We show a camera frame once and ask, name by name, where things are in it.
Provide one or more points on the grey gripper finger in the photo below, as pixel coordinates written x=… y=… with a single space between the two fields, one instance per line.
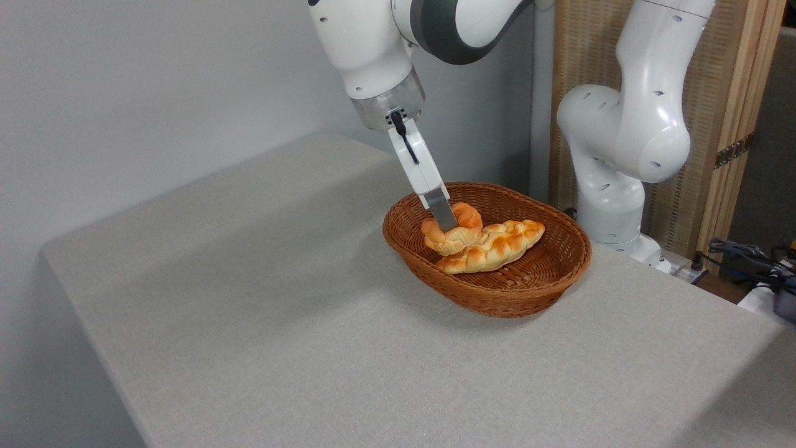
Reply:
x=443 y=211

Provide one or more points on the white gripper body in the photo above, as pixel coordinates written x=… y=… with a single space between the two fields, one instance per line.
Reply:
x=418 y=162

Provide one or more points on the round knotted bread roll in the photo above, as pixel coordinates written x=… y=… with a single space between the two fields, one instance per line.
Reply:
x=463 y=233

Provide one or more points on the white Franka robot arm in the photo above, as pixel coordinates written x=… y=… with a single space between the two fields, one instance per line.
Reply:
x=628 y=130

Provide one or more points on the long braided bread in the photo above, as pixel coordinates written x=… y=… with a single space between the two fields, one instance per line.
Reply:
x=497 y=246

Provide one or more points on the brown wicker basket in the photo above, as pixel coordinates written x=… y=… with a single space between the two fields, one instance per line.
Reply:
x=547 y=274

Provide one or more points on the white power strip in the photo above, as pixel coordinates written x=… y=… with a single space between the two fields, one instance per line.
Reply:
x=684 y=271

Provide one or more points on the metal screen hinge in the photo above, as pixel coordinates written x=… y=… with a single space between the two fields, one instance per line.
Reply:
x=732 y=151

